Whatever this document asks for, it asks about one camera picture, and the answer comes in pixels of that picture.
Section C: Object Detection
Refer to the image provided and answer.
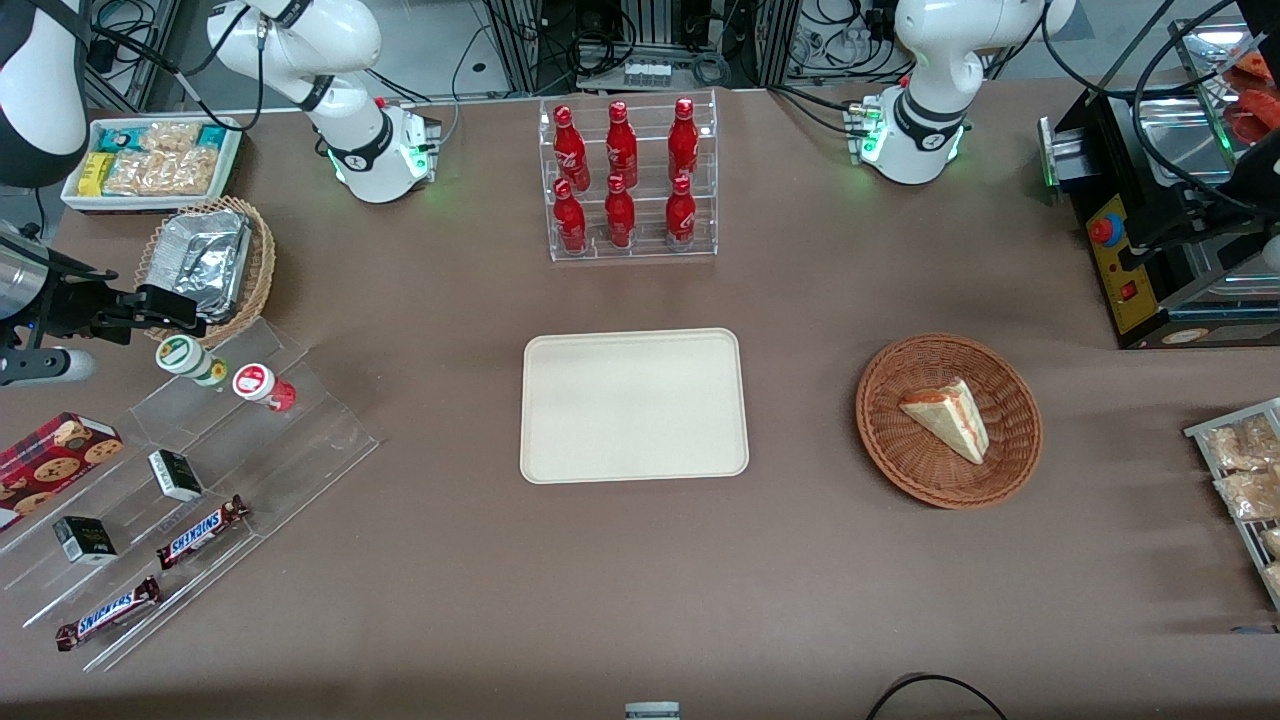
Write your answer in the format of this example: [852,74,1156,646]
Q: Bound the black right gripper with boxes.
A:
[42,272,209,344]

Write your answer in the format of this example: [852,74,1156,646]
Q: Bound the beige plastic tray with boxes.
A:
[520,328,750,485]

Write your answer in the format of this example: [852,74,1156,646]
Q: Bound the tray of packaged snacks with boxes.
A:
[1184,398,1280,613]

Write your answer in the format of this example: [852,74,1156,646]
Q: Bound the silver foil bag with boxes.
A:
[150,210,253,324]

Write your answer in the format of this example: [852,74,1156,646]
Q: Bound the light wicker basket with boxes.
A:
[135,196,277,349]

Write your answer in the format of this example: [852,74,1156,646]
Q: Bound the red lid yogurt cup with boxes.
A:
[232,363,298,414]

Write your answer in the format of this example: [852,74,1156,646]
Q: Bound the clear cracker bag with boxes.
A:
[104,122,219,197]

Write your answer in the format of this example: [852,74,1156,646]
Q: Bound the white snack bin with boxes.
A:
[60,117,244,214]

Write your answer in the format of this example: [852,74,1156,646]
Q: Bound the small black box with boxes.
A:
[52,516,119,567]
[148,449,206,504]

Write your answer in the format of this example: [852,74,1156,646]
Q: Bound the clear acrylic tiered stand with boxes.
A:
[0,318,381,673]

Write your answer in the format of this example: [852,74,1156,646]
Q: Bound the red cookie box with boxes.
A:
[0,412,125,533]

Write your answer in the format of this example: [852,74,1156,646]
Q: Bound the Snickers bar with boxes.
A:
[55,576,163,653]
[156,495,251,572]

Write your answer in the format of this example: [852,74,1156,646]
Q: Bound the red cola bottle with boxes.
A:
[553,178,589,254]
[553,105,592,192]
[604,174,638,250]
[667,97,701,185]
[664,175,698,247]
[605,100,640,189]

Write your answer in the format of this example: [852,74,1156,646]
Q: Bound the clear acrylic bottle rack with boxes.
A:
[538,90,719,263]

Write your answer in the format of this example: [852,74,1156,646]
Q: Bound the round brown wicker basket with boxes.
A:
[855,333,1044,510]

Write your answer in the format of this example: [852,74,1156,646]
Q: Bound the wrapped triangle sandwich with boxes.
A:
[898,377,992,467]

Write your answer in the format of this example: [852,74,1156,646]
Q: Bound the black machine with red button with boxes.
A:
[1038,18,1280,351]

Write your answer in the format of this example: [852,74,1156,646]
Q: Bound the clear bag of crackers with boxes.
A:
[1203,414,1280,473]
[1214,470,1280,522]

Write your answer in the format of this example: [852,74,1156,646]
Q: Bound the red food packet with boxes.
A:
[1226,52,1280,143]

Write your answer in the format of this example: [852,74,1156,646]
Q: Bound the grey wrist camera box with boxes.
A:
[0,345,98,388]

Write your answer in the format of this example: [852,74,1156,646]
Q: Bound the black cable loop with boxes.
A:
[865,674,1011,720]

